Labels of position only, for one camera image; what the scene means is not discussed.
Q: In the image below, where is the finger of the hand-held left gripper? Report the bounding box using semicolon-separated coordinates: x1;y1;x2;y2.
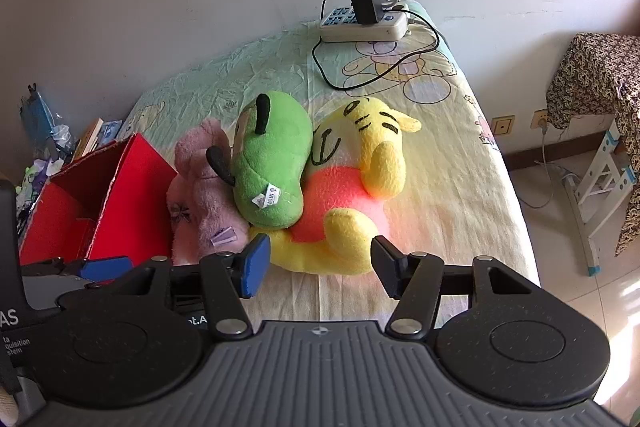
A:
22;255;135;285

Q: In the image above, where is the yellow tiger plush toy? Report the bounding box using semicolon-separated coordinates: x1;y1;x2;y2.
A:
249;96;422;277

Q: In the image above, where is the wall socket with white plug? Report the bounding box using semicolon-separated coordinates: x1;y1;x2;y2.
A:
520;108;576;208

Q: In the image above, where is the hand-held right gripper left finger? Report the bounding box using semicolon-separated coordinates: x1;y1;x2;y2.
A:
107;234;273;340

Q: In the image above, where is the green plush toy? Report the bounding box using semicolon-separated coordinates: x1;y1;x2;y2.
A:
206;91;315;228

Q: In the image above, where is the yellow book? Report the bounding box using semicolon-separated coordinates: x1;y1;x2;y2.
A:
73;118;105;161

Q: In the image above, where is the red cardboard box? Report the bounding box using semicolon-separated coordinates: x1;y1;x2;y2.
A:
19;133;178;285

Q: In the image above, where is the blue booklet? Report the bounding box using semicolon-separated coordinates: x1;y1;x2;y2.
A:
97;120;124;144

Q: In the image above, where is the brown teddy bear plush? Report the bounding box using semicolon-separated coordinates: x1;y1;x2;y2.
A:
166;117;251;265

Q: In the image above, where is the patterned stool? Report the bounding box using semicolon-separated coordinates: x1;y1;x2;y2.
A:
546;33;640;258

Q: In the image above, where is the white step stool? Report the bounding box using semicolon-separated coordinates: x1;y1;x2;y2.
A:
570;117;640;278

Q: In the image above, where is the white power strip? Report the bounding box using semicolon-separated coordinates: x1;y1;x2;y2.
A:
319;0;412;44

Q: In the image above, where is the yellow wall socket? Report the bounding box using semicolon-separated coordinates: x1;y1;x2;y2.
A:
491;114;516;136

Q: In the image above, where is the black charger adapter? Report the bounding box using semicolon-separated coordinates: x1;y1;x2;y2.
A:
349;0;382;28

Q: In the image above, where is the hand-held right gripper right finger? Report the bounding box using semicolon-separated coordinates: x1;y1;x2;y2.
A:
371;234;543;340

